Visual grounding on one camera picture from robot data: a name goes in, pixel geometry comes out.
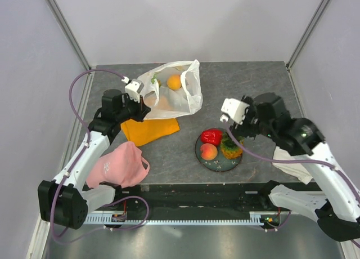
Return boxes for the white folded towel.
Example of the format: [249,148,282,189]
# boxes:
[272,146,313,185]

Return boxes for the blue ceramic plate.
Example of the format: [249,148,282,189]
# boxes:
[194,128,242,172]

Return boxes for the orange cloth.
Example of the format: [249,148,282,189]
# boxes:
[120,119,180,146]

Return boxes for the left aluminium frame post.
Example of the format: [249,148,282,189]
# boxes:
[38,0,93,74]

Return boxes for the fake peach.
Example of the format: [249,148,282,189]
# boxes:
[200,143,218,160]

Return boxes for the right aluminium frame post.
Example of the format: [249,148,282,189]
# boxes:
[285,0,338,70]

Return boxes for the white plastic bag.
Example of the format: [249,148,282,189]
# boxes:
[137,60,203,120]

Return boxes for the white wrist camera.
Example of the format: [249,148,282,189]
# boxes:
[220,98,250,125]
[121,77,144,103]

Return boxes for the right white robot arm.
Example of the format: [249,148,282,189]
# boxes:
[220,92,359,245]

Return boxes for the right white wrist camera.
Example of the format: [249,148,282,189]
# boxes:
[220,98,250,125]

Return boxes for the purple cable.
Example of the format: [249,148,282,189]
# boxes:
[226,126,360,248]
[49,69,150,245]

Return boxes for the aluminium frame post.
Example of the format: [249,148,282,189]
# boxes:
[285,0,338,70]
[38,0,93,74]

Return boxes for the fake orange fruit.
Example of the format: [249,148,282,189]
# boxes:
[166,74,182,91]

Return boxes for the slotted cable duct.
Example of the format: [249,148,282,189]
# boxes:
[84,211,264,226]

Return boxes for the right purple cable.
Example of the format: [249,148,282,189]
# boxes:
[226,126,360,248]

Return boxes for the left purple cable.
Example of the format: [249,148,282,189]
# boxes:
[49,69,150,245]

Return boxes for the fake red bell pepper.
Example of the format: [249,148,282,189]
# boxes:
[200,129,222,146]

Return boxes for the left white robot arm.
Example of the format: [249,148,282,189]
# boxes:
[37,89,151,229]

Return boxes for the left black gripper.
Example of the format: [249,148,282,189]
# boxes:
[116,93,151,123]

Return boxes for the fake fruit green leaves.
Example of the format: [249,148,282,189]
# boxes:
[220,132,243,159]

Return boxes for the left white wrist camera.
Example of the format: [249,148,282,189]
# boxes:
[121,77,144,103]

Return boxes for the pink cap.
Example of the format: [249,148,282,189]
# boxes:
[86,141,150,188]

